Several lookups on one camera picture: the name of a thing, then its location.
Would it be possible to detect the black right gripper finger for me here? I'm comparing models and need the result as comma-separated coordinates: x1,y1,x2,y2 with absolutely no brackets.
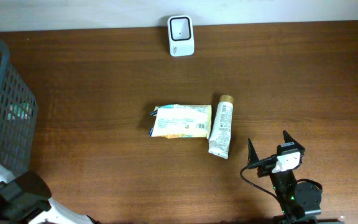
247,139,260,169
282,130,305,156

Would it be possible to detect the white tube with tan cap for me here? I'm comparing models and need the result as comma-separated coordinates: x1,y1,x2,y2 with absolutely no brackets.
208,95,234,159

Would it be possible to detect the yellow wet wipes pack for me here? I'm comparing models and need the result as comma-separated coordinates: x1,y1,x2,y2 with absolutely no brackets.
149,104,212,139

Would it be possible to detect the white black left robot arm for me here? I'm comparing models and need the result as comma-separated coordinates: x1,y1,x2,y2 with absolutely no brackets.
0,165,99,224

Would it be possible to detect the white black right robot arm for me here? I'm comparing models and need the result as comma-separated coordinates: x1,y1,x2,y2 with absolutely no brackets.
240,130,341,224

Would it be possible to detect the white barcode scanner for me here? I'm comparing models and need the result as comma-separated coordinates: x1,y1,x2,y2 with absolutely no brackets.
167,15,195,57

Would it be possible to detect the grey plastic basket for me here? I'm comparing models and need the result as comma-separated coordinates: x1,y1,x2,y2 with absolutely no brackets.
0,40,38,175

